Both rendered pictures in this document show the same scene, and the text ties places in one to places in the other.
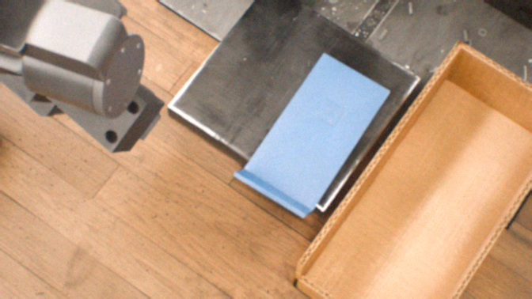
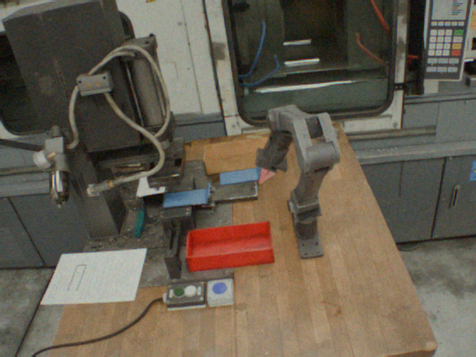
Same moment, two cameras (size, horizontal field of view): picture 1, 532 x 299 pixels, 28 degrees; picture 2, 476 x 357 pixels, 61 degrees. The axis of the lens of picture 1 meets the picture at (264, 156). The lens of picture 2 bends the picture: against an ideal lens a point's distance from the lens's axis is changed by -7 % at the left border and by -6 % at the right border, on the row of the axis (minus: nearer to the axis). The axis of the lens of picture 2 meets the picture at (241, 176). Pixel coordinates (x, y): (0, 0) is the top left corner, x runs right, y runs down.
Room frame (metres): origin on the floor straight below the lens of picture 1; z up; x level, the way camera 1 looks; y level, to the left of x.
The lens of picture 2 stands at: (0.93, 1.12, 1.81)
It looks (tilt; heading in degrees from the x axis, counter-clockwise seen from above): 35 degrees down; 244
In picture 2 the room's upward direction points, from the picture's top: 9 degrees counter-clockwise
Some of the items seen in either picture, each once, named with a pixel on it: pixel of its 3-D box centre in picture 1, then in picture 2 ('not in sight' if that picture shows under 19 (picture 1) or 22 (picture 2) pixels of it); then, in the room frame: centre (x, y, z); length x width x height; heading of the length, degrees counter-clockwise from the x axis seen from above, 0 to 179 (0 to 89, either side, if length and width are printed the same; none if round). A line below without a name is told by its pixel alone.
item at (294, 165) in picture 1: (314, 132); (240, 172); (0.37, -0.04, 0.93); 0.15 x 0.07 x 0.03; 154
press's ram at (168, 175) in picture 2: not in sight; (137, 139); (0.70, -0.02, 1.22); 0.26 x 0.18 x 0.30; 151
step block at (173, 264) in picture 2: not in sight; (172, 260); (0.75, 0.22, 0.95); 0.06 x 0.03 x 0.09; 61
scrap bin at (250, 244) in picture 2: not in sight; (229, 246); (0.58, 0.26, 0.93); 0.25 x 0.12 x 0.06; 151
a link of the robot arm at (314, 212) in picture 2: not in sight; (303, 206); (0.36, 0.33, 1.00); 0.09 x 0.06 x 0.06; 163
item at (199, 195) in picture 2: not in sight; (187, 195); (0.61, 0.03, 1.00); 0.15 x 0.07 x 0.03; 151
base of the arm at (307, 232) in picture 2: not in sight; (307, 225); (0.36, 0.34, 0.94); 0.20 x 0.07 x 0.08; 61
